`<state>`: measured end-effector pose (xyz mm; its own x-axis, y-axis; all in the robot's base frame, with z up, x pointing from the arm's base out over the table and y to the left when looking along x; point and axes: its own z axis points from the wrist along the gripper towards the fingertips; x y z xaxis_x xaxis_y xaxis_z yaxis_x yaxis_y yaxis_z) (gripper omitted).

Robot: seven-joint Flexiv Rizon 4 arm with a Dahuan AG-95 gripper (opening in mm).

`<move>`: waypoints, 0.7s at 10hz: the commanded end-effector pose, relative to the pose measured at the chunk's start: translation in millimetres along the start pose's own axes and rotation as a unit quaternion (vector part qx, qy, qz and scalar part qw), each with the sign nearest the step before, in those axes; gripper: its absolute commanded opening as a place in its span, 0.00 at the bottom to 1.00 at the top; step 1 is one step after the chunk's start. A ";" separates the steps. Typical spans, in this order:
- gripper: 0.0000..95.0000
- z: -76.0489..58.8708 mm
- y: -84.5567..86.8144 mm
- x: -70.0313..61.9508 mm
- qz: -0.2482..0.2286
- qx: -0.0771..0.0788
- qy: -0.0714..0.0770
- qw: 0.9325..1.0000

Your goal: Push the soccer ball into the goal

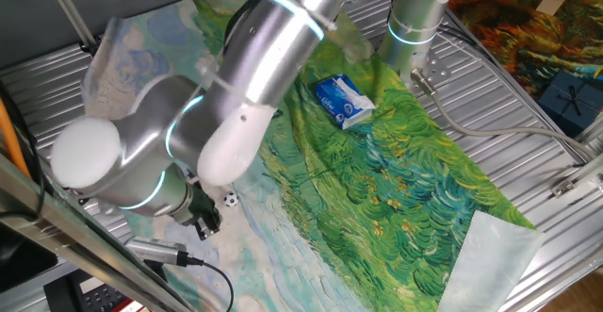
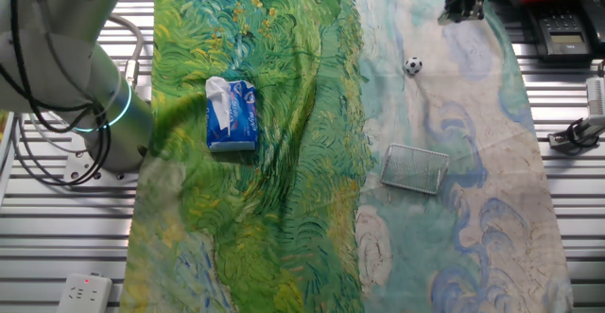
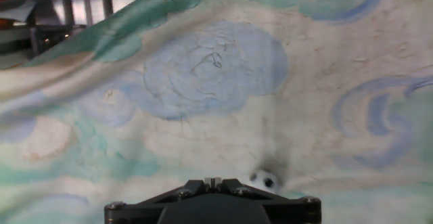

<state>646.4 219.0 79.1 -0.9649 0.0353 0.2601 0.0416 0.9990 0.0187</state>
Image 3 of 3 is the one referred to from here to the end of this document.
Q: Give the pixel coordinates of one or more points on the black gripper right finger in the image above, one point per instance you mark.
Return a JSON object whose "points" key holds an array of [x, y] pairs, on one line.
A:
{"points": [[294, 212]]}

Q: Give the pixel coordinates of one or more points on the painted landscape tablecloth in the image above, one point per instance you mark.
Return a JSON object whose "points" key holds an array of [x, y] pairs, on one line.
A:
{"points": [[236, 82]]}

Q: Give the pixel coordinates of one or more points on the black and white soccer ball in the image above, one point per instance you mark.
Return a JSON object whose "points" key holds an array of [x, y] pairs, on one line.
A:
{"points": [[265, 181]]}

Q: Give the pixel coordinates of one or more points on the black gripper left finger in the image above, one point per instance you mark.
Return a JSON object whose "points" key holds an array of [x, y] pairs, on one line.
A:
{"points": [[135, 212]]}

